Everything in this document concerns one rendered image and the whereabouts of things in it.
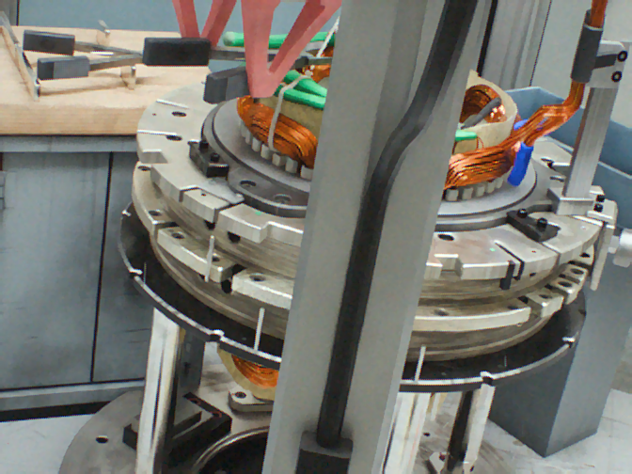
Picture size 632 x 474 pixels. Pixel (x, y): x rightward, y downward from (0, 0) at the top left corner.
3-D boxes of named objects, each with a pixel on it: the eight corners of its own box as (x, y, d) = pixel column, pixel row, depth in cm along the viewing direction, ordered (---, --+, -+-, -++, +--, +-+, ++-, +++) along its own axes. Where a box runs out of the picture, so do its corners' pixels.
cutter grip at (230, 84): (213, 105, 64) (216, 78, 63) (201, 101, 64) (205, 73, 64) (258, 93, 67) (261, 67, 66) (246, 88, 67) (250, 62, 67)
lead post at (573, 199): (591, 215, 77) (639, 42, 72) (556, 215, 76) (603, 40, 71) (577, 204, 78) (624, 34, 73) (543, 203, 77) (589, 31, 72)
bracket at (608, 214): (567, 283, 78) (587, 213, 76) (572, 261, 81) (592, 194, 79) (595, 291, 78) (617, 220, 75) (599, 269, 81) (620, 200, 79)
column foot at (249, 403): (306, 410, 104) (307, 402, 103) (233, 414, 102) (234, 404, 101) (295, 390, 106) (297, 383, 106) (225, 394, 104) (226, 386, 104)
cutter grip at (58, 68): (39, 81, 87) (41, 61, 87) (35, 77, 88) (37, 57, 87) (88, 78, 90) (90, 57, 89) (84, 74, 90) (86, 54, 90)
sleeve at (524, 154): (513, 190, 76) (525, 146, 74) (503, 181, 77) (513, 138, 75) (527, 189, 76) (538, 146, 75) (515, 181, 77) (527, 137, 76)
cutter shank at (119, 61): (89, 71, 89) (89, 64, 89) (83, 68, 90) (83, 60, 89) (151, 62, 94) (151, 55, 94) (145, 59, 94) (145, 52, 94)
